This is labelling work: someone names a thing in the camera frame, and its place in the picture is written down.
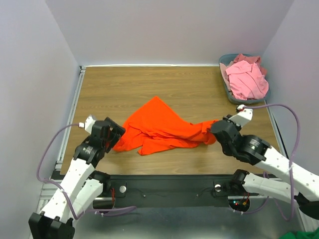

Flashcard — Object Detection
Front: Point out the orange t shirt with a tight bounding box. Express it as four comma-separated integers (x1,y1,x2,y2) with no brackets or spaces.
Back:
113,96,217,156

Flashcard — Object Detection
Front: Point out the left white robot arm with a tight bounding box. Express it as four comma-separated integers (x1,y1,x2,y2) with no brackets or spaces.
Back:
28,116,125,239

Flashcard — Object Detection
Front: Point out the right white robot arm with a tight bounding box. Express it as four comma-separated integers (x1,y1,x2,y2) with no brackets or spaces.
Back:
210,110,319,220

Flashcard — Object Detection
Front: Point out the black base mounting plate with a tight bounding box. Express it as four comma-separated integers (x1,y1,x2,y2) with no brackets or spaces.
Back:
82,174,260,209

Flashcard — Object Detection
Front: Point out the teal laundry basket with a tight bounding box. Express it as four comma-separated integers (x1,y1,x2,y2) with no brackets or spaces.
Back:
218,53,271,105

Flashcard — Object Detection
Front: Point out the dusty pink t shirt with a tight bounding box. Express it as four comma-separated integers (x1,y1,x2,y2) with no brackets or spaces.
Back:
233,54,267,76

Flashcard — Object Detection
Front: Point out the green cloth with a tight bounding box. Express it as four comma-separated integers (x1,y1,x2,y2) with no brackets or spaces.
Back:
279,231,319,239

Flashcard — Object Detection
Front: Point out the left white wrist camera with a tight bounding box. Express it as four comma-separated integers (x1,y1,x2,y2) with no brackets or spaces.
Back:
78,115,97,134

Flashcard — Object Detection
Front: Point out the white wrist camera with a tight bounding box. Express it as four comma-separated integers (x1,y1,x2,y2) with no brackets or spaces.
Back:
78,115,97,134
229,105,253,127

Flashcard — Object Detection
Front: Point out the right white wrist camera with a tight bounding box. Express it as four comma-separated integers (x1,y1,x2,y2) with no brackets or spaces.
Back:
229,105,253,127

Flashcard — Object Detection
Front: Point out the right aluminium side rail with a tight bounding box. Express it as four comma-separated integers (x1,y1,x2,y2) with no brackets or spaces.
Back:
264,101,297,178

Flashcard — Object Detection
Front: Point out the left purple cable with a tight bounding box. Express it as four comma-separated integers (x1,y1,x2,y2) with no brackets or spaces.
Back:
36,123,137,220

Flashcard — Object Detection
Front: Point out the purple cable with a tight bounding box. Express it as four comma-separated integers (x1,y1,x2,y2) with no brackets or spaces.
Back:
36,123,137,220
233,104,301,222

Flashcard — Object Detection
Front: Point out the aluminium frame rail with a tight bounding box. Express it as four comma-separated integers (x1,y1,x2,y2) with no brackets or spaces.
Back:
40,183,59,200

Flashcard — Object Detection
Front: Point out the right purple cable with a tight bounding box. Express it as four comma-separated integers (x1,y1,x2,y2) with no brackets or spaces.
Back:
233,104,301,222

